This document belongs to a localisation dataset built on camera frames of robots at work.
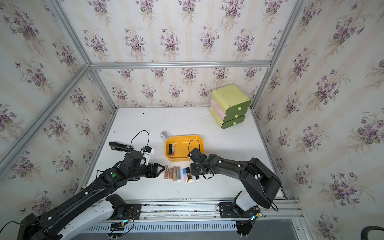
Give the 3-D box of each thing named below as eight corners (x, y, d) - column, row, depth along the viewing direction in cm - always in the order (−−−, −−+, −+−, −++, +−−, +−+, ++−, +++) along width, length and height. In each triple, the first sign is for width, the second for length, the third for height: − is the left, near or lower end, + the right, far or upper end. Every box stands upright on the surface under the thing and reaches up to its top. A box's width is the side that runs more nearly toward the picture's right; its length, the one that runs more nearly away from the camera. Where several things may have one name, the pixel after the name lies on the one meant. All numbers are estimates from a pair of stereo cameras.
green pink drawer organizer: (222, 132, 107) (228, 110, 90) (207, 112, 120) (210, 90, 103) (243, 123, 113) (252, 101, 96) (227, 105, 125) (232, 83, 108)
